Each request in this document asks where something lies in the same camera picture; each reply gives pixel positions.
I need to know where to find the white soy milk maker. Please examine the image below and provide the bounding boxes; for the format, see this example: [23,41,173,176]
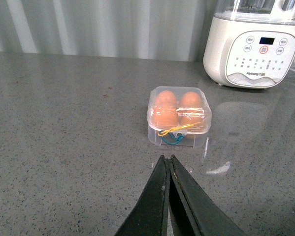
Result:
[203,0,295,89]

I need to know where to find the blue rubber band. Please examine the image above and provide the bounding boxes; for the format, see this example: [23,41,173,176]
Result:
[160,133,185,146]

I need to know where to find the brown egg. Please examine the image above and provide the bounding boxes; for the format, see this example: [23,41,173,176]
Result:
[180,110,206,139]
[152,106,179,128]
[179,91,202,108]
[155,90,177,106]

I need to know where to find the yellow rubber band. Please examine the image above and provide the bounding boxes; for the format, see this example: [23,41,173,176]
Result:
[158,121,201,137]

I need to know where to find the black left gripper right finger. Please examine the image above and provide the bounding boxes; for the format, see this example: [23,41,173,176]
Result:
[170,155,246,236]

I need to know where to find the clear plastic egg box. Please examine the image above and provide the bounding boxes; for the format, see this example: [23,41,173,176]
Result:
[146,86,212,148]

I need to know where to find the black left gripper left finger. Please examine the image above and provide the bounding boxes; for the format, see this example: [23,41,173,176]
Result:
[115,155,171,236]

